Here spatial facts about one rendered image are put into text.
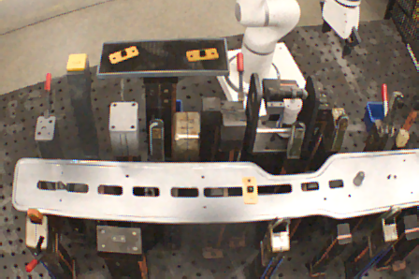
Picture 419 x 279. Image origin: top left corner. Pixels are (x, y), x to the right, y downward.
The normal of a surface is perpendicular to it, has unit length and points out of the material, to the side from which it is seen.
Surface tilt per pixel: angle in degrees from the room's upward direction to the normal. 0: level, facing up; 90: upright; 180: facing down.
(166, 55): 0
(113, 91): 0
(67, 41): 0
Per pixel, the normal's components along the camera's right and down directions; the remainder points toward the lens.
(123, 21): 0.07, -0.61
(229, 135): 0.06, 0.79
